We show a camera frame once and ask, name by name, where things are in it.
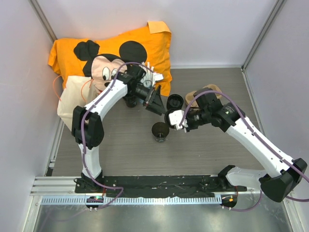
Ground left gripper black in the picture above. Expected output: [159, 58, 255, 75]
[129, 84, 166, 116]

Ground paper takeout bag orange handles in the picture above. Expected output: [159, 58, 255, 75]
[57, 75, 98, 131]

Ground black cup lid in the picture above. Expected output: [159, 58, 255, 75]
[164, 108, 175, 129]

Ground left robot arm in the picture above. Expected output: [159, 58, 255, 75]
[71, 62, 166, 193]

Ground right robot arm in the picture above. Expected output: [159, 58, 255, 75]
[182, 88, 309, 203]

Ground black cup stack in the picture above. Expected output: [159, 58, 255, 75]
[123, 95, 137, 108]

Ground orange Mickey Mouse pillow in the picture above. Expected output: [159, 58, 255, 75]
[48, 21, 172, 97]

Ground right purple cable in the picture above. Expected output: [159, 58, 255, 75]
[180, 90, 309, 212]

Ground purple cable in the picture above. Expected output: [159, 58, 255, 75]
[82, 62, 155, 222]
[180, 90, 309, 212]

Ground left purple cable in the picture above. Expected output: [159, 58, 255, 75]
[82, 62, 155, 222]

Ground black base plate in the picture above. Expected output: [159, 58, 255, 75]
[74, 174, 247, 199]

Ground aluminium rail frame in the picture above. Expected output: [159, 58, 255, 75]
[30, 175, 259, 208]

